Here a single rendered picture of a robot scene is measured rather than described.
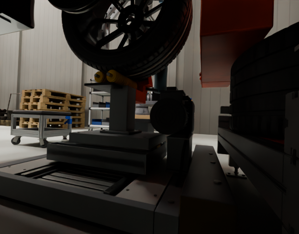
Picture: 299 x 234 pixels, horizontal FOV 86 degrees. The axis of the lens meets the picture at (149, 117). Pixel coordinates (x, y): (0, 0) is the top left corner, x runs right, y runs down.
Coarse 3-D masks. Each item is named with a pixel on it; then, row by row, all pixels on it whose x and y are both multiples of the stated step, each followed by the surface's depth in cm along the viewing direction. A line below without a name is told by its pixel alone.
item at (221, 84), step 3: (222, 81) 87; (225, 81) 87; (228, 81) 86; (201, 84) 99; (204, 84) 96; (207, 84) 95; (210, 84) 95; (213, 84) 95; (216, 84) 95; (219, 84) 94; (222, 84) 94; (225, 84) 94; (228, 84) 93; (204, 87) 104; (207, 87) 103
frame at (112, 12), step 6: (120, 0) 102; (126, 0) 105; (114, 6) 102; (108, 12) 104; (114, 12) 108; (108, 18) 106; (114, 18) 109; (102, 24) 106; (108, 24) 108; (102, 30) 106; (108, 30) 108; (102, 36) 105; (108, 48) 109
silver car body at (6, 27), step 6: (0, 12) 72; (0, 18) 73; (6, 18) 73; (12, 18) 73; (0, 24) 78; (6, 24) 78; (12, 24) 78; (18, 24) 78; (24, 24) 78; (0, 30) 84; (6, 30) 84; (12, 30) 84; (18, 30) 83; (24, 30) 84
